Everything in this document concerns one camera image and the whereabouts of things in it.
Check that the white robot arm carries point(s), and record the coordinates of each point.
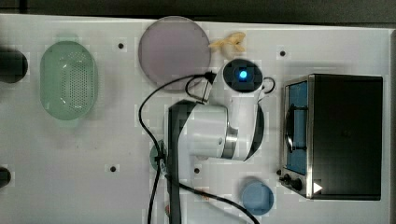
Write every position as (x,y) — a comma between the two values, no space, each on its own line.
(230,126)

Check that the grey round plate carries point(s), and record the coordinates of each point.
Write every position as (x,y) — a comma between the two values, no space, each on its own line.
(173,47)

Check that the small green round lid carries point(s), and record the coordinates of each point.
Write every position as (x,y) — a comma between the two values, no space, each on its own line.
(162,165)

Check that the yellow banana peel toy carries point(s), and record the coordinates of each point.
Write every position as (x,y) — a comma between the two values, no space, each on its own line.
(234,40)

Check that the blue round bowl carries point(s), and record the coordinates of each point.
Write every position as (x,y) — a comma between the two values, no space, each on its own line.
(257,197)

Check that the black toaster oven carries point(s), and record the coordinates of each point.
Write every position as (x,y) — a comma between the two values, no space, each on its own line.
(332,137)

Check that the green perforated colander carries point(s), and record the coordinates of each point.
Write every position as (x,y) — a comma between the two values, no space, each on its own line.
(68,80)

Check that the black cylinder upper left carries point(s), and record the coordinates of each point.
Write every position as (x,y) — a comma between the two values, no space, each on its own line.
(13,65)

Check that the black cylinder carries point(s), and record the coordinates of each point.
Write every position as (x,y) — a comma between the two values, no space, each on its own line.
(5,176)
(13,65)

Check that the black cylinder lower left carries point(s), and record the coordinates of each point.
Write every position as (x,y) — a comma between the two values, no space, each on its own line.
(5,176)

